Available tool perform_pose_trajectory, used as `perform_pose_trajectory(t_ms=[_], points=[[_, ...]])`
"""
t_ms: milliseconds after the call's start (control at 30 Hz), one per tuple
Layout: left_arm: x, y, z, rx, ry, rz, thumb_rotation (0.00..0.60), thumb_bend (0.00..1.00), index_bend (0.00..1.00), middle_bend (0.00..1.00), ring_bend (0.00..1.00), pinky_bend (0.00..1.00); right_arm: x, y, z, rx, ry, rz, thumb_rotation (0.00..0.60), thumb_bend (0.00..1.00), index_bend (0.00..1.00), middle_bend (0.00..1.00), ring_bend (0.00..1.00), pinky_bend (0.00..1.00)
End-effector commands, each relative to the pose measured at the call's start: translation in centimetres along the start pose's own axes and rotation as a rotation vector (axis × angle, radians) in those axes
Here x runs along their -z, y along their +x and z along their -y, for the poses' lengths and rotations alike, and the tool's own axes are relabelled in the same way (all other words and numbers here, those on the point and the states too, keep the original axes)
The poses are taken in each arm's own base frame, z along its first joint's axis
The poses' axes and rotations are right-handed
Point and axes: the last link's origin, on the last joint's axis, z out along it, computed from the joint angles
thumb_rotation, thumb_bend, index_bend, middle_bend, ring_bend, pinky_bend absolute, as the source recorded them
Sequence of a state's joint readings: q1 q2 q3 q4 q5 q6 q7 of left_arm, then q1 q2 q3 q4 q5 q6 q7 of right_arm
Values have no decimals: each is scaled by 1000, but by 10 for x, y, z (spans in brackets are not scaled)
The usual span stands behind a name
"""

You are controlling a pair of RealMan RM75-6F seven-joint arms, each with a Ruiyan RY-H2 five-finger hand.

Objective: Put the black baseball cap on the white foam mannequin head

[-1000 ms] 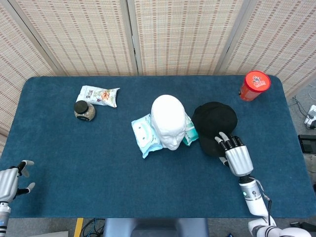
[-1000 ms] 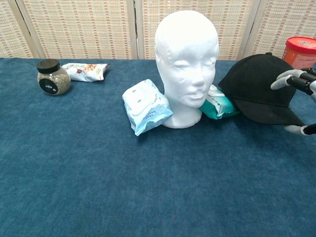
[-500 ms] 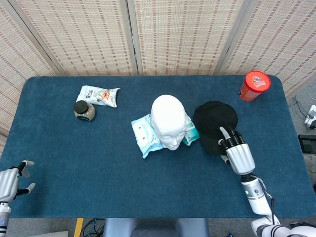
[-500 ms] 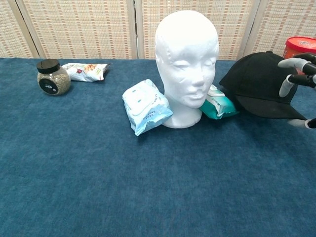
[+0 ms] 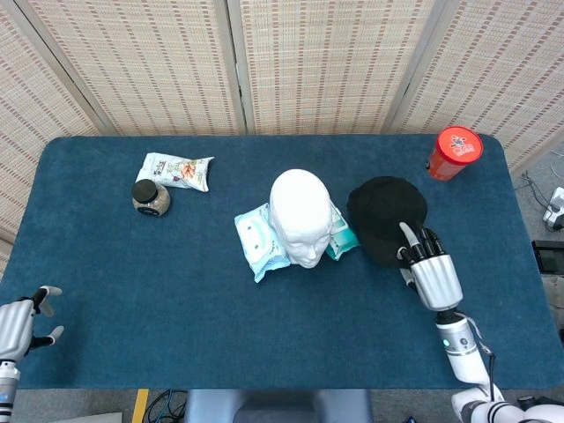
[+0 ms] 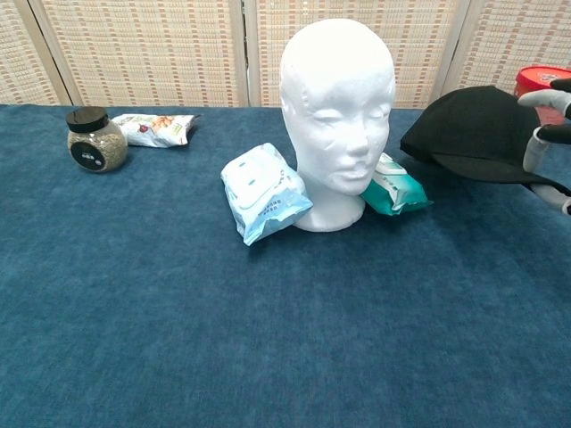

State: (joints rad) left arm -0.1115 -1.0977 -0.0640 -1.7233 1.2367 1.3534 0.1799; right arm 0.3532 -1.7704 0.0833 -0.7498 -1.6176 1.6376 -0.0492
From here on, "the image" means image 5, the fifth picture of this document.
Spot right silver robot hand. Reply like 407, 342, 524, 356
395, 221, 464, 313

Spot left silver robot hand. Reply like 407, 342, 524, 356
0, 285, 65, 362

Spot black baseball cap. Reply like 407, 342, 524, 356
346, 175, 429, 269

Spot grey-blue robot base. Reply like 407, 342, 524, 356
183, 389, 374, 423

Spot white foam mannequin head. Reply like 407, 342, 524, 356
269, 167, 332, 269

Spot green wet wipes pack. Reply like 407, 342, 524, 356
324, 203, 360, 262

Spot black flat box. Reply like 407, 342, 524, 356
531, 240, 564, 273

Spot grey flat board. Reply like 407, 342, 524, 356
17, 412, 123, 423

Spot orange cup with red lid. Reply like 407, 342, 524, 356
426, 126, 485, 182

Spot white power adapter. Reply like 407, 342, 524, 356
542, 187, 564, 230

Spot yellow floor tape strip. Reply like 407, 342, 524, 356
131, 389, 151, 423

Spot blue table cloth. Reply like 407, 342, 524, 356
0, 134, 564, 391

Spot glass jar with black lid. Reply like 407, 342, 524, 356
131, 179, 172, 218

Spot light blue wet wipes pack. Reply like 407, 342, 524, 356
234, 202, 292, 284

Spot white snack bag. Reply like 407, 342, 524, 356
135, 152, 216, 194

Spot thin right arm cable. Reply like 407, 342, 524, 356
464, 315, 497, 397

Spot grey floor cable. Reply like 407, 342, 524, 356
522, 149, 564, 208

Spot floor cable bundle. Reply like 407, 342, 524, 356
145, 389, 190, 423

